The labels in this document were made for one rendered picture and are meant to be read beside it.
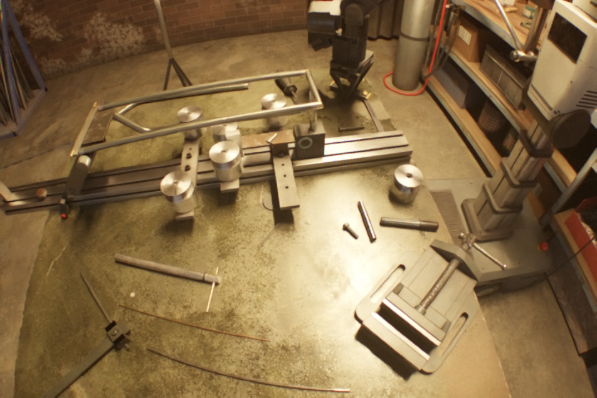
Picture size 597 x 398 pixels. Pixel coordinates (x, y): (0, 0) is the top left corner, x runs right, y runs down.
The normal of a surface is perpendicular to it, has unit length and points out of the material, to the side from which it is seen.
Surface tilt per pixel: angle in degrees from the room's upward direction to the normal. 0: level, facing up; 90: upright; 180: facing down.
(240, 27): 90
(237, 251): 0
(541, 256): 0
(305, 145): 90
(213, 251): 0
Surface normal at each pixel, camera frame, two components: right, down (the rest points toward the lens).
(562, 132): 0.00, 0.75
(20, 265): -0.03, -0.66
